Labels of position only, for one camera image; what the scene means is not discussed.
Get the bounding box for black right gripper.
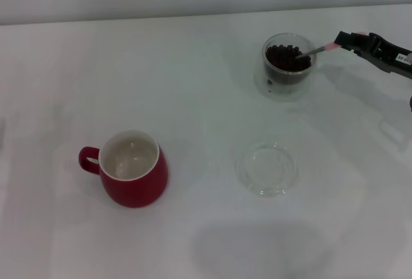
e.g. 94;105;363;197
333;30;412;82

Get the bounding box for pink handled metal spoon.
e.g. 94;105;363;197
294;30;366;60

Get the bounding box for red ceramic mug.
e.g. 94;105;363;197
78;130;169;209

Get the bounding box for clear glass cup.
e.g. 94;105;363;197
261;33;323;86

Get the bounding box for coffee beans heap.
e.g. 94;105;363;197
265;43;312;85

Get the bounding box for empty clear glass saucer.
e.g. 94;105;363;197
236;140;298;199

